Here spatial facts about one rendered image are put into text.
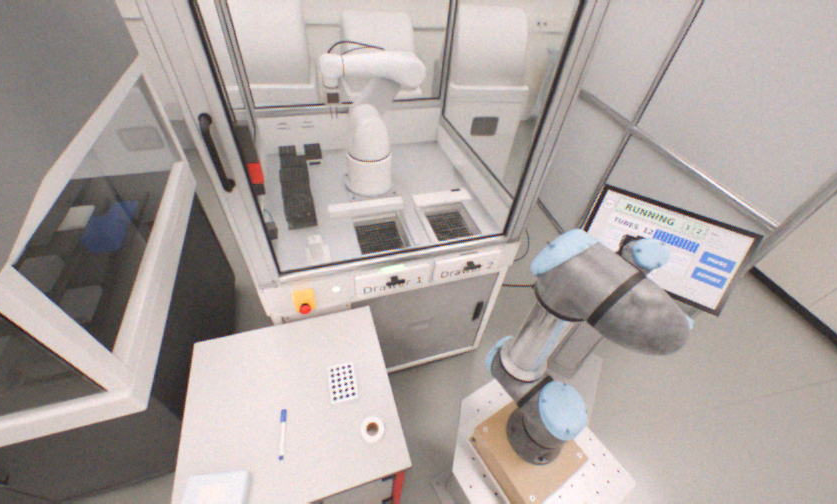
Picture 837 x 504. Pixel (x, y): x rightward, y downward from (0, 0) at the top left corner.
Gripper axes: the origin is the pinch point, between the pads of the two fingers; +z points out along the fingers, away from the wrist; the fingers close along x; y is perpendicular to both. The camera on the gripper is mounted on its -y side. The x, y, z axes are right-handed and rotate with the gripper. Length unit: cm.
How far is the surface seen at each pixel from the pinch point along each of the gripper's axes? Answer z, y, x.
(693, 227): 14.8, 20.9, -19.1
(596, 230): 14.8, 8.1, 8.9
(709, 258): 14.8, 12.7, -27.8
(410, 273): -12, -34, 63
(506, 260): 18.9, -16.8, 35.4
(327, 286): -28, -49, 85
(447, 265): -3, -27, 53
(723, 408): 112, -50, -102
